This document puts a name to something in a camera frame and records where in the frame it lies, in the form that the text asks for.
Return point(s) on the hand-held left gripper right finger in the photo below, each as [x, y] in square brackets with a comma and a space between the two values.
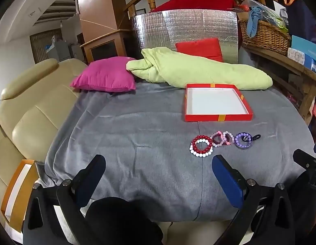
[228, 183]

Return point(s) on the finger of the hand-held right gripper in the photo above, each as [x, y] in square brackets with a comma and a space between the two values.
[304, 159]

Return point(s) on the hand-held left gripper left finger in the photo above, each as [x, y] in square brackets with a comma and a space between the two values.
[93, 173]

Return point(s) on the shiny metal bangle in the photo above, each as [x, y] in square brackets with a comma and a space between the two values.
[243, 147]

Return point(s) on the red shallow cardboard box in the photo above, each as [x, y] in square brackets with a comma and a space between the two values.
[214, 102]

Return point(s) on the grey blanket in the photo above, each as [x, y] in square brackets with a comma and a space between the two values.
[135, 145]

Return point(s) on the orange cardboard box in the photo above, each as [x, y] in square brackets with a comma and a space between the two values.
[17, 191]

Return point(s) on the beige leather sofa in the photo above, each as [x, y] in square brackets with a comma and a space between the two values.
[33, 107]

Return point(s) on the magenta pillow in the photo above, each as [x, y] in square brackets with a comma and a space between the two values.
[107, 74]

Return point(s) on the wooden shelf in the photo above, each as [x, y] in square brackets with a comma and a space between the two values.
[283, 61]

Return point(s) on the white and blue box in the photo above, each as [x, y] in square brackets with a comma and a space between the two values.
[298, 55]

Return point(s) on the light green quilt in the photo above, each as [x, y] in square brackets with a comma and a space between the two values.
[198, 69]

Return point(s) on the wooden cabinet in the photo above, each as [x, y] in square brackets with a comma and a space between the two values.
[107, 46]

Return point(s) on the wicker basket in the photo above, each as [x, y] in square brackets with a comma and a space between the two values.
[265, 37]

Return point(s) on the grey cabinet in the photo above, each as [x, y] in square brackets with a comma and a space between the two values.
[61, 48]

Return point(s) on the red pillow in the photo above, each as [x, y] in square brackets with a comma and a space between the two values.
[201, 48]

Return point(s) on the brown louvered door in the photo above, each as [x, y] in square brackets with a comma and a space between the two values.
[38, 46]

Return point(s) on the dark blue garment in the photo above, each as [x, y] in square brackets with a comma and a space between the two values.
[301, 17]

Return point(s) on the blue cloth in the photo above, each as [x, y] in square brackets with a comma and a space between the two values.
[252, 23]

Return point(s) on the silver foil insulation board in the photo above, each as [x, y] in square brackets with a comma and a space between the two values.
[188, 25]

